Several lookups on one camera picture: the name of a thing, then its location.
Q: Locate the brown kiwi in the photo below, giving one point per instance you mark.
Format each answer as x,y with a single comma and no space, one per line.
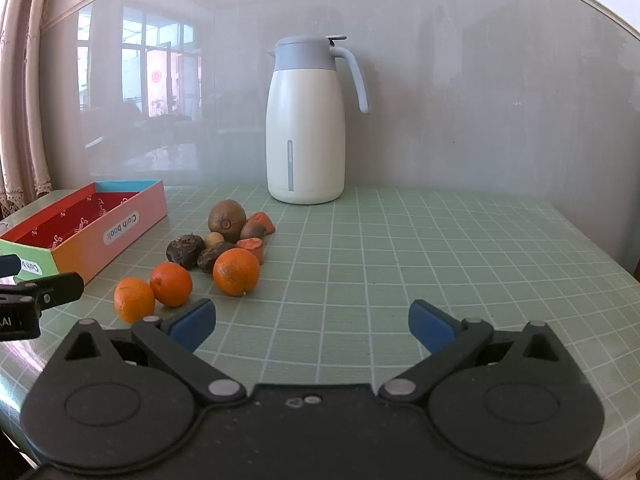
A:
227,220

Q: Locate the small tan longan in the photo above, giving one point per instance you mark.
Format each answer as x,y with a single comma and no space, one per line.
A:
214,240

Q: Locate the orange carrot piece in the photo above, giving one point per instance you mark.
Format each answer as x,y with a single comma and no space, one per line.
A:
251,246
262,221

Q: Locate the colourful cardboard box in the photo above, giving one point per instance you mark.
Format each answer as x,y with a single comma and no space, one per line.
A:
120,220

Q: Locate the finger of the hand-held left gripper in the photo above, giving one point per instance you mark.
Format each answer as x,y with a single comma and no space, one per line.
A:
9,265
62,287

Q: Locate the orange mandarin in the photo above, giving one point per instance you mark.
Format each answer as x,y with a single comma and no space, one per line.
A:
171,284
134,300
236,271

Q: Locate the green checked tablecloth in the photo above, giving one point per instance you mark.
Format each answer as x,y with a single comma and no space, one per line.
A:
375,260

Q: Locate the dark water chestnut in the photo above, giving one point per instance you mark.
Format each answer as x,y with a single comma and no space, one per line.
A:
210,259
185,250

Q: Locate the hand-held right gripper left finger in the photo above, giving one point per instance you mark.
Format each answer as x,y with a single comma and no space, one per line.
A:
192,322

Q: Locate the beige lace curtain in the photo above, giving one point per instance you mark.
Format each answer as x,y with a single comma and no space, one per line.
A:
22,85

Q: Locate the white thermos jug blue lid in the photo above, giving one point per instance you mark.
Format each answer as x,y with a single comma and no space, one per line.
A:
305,130

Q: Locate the reddish brown chestnut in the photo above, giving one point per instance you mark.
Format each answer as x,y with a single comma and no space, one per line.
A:
252,231

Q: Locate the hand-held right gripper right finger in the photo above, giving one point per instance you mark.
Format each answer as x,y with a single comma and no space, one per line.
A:
430,325

